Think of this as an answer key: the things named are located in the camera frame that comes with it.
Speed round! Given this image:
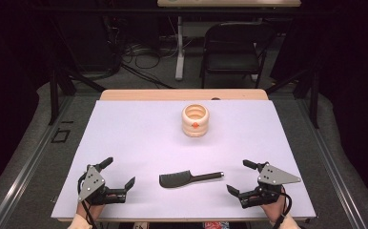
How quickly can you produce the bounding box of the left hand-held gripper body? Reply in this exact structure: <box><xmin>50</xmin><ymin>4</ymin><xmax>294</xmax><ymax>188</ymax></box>
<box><xmin>76</xmin><ymin>163</ymin><xmax>129</xmax><ymax>206</ymax></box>

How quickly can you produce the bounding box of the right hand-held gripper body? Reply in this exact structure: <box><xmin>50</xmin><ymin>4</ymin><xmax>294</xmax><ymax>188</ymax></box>
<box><xmin>238</xmin><ymin>161</ymin><xmax>302</xmax><ymax>210</ymax></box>

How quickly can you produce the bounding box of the cream ribbed cup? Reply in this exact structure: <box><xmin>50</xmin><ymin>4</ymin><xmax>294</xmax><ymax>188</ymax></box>
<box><xmin>181</xmin><ymin>103</ymin><xmax>211</xmax><ymax>138</ymax></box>

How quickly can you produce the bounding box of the person's left hand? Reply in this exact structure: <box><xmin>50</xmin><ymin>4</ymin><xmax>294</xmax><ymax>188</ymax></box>
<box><xmin>76</xmin><ymin>194</ymin><xmax>118</xmax><ymax>221</ymax></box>

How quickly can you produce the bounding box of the person's right hand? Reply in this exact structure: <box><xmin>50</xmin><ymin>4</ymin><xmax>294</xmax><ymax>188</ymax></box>
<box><xmin>259</xmin><ymin>190</ymin><xmax>290</xmax><ymax>224</ymax></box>

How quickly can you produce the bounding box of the red patterned packet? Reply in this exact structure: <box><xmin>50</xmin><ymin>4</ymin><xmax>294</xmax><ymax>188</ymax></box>
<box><xmin>202</xmin><ymin>221</ymin><xmax>231</xmax><ymax>229</ymax></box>

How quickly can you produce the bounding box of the white table mat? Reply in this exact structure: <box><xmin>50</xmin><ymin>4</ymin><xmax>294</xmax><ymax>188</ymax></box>
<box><xmin>51</xmin><ymin>99</ymin><xmax>317</xmax><ymax>220</ymax></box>

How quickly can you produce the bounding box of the black folding chair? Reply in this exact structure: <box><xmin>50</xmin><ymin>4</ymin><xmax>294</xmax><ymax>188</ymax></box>
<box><xmin>199</xmin><ymin>21</ymin><xmax>277</xmax><ymax>90</ymax></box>

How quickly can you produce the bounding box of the white table leg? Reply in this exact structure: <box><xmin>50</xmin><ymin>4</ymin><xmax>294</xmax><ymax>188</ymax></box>
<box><xmin>174</xmin><ymin>15</ymin><xmax>186</xmax><ymax>81</ymax></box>

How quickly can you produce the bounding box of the light wooden table top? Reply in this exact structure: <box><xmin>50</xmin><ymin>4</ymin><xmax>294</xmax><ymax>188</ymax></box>
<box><xmin>156</xmin><ymin>0</ymin><xmax>302</xmax><ymax>8</ymax></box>

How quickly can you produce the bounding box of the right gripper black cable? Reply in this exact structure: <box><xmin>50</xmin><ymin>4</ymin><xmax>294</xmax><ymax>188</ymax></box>
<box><xmin>271</xmin><ymin>188</ymin><xmax>293</xmax><ymax>229</ymax></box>

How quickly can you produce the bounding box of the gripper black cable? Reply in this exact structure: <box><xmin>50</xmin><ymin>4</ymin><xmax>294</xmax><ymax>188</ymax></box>
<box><xmin>76</xmin><ymin>173</ymin><xmax>99</xmax><ymax>229</ymax></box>
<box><xmin>271</xmin><ymin>188</ymin><xmax>293</xmax><ymax>229</ymax></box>

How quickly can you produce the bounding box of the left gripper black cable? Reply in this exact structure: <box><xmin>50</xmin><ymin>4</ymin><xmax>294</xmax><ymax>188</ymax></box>
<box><xmin>76</xmin><ymin>173</ymin><xmax>99</xmax><ymax>229</ymax></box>

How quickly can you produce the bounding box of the metal floor rail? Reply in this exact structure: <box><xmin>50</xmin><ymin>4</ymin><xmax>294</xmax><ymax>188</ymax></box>
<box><xmin>296</xmin><ymin>98</ymin><xmax>368</xmax><ymax>229</ymax></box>
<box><xmin>0</xmin><ymin>94</ymin><xmax>75</xmax><ymax>229</ymax></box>

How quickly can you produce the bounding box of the black metal frame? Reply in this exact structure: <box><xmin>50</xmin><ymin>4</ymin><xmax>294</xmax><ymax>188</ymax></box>
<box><xmin>264</xmin><ymin>61</ymin><xmax>320</xmax><ymax>130</ymax></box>
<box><xmin>47</xmin><ymin>68</ymin><xmax>108</xmax><ymax>126</ymax></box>

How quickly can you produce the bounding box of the bundle of floor cables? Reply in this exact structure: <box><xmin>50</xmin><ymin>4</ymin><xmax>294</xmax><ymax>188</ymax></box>
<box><xmin>120</xmin><ymin>39</ymin><xmax>177</xmax><ymax>90</ymax></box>

